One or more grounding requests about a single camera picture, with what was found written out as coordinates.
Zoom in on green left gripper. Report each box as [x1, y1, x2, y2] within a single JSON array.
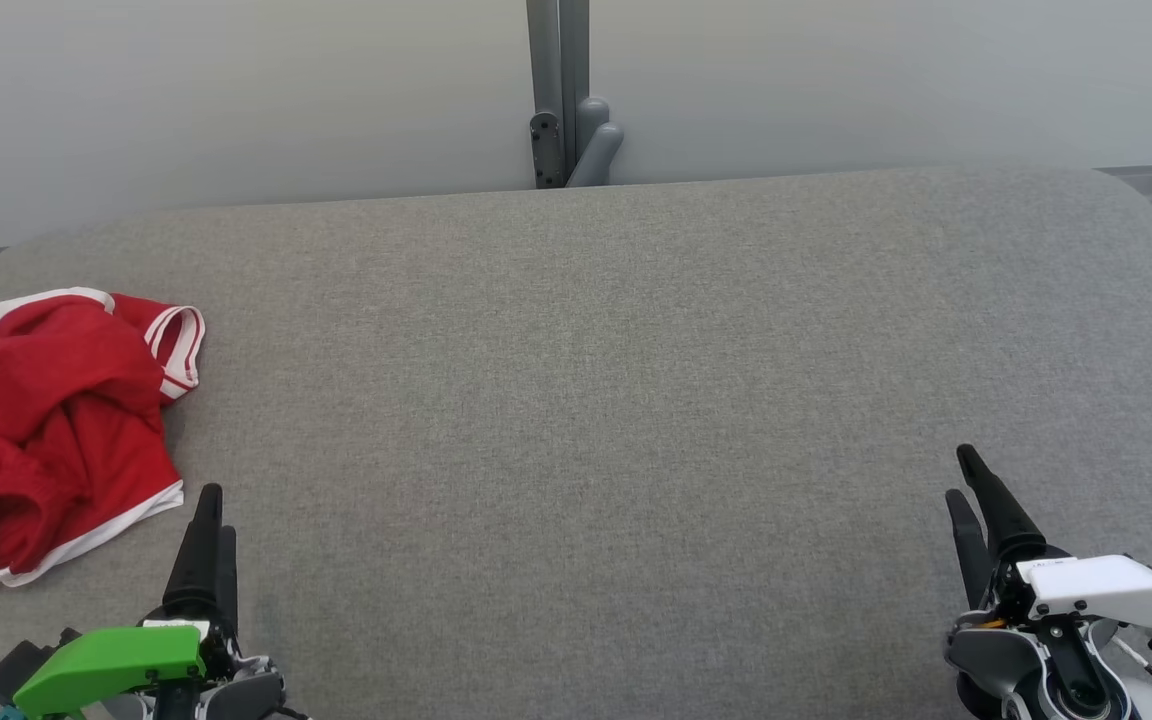
[[13, 484, 242, 720]]

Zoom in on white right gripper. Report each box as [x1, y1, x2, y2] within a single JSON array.
[[946, 446, 1152, 629]]

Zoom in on red shorts with white trim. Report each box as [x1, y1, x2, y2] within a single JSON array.
[[0, 287, 207, 588]]

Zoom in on grey fabric sofa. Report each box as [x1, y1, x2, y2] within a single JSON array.
[[0, 165, 1152, 720]]

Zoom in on dark grey post bracket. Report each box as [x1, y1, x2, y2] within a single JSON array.
[[529, 110, 565, 189]]

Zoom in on rounded grey post foot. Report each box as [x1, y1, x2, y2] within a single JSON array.
[[566, 97, 625, 188]]

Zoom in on grey metal post bracket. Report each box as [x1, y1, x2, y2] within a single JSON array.
[[525, 0, 590, 189]]

